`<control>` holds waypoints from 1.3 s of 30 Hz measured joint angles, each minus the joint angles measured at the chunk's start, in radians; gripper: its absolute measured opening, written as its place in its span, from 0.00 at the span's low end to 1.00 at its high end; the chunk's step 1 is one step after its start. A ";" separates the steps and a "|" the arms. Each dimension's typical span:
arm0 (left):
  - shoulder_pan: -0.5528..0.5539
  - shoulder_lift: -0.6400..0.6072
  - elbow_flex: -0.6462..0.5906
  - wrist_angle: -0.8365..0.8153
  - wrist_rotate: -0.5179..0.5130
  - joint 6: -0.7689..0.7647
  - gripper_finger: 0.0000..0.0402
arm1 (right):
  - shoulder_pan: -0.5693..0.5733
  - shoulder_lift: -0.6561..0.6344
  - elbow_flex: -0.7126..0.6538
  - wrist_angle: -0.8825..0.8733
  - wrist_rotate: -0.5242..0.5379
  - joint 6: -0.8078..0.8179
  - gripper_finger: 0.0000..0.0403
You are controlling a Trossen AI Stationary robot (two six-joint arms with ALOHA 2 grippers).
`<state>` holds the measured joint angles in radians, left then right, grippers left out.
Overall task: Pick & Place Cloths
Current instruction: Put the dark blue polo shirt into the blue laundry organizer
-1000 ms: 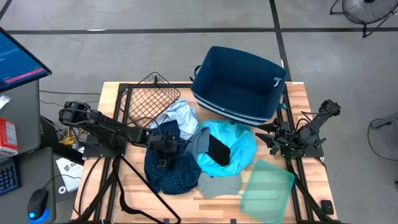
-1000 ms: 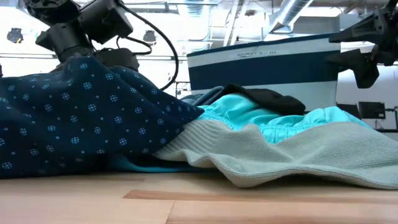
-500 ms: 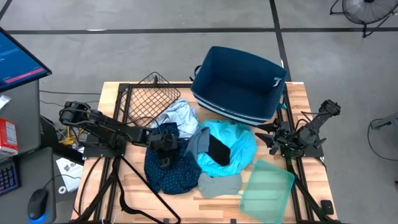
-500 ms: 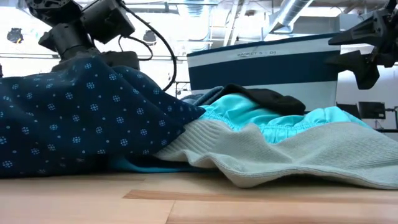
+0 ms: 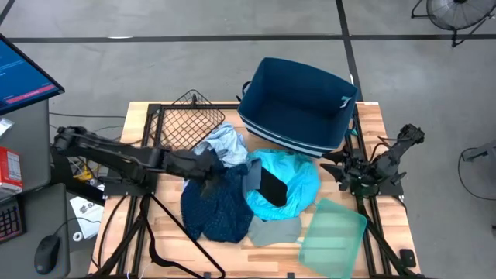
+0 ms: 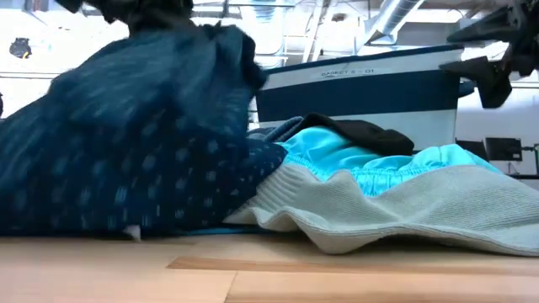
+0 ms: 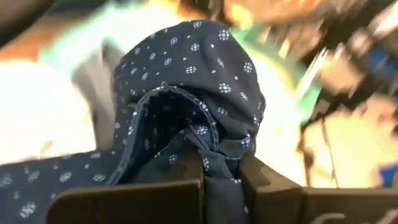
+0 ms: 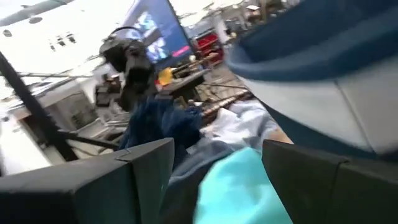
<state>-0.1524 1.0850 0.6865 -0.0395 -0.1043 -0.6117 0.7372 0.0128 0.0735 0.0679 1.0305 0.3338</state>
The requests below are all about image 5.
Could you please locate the light blue patterned cloth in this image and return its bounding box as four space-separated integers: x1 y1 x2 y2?
191 122 250 168

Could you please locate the slate blue cloth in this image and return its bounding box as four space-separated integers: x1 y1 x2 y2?
242 157 264 195

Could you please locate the red cardboard box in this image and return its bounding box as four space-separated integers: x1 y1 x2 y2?
0 146 24 195

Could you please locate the computer monitor with blue screen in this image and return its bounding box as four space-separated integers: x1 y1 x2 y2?
0 33 66 116

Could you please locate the black aluminium frame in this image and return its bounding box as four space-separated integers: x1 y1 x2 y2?
91 101 427 279

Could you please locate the grey-green ribbed knit cloth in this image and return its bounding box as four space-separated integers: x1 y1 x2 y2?
246 215 303 248

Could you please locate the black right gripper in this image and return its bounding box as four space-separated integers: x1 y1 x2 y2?
319 150 375 191

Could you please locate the black floor fan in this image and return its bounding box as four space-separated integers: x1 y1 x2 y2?
410 0 496 48

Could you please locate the grey chair base leg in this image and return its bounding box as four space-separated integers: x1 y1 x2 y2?
460 139 496 163

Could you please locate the turquoise cloth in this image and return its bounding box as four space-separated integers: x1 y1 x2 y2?
245 148 322 222

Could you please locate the black wire basket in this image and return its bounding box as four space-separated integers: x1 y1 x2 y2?
149 88 226 152

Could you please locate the white printed paper sheet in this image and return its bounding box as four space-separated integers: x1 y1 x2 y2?
68 195 105 240

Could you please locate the green translucent plastic tray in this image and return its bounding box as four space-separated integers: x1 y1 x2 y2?
297 198 368 279

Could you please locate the black cloth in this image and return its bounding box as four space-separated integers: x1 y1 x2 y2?
258 167 290 208

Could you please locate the navy white striped fabric basket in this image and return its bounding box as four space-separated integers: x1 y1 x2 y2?
236 57 360 159

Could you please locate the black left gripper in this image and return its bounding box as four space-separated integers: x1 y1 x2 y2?
161 148 228 198

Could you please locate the grey desk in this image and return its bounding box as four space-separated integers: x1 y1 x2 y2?
0 98 71 279

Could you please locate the dark navy dotted cloth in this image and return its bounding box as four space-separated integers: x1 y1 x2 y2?
180 153 255 244

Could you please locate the black clothes hanger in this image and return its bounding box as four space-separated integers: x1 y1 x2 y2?
139 193 228 279

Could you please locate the black keyboard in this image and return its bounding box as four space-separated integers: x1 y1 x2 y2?
0 197 26 245

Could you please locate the black computer mouse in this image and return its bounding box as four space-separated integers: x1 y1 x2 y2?
33 234 62 276

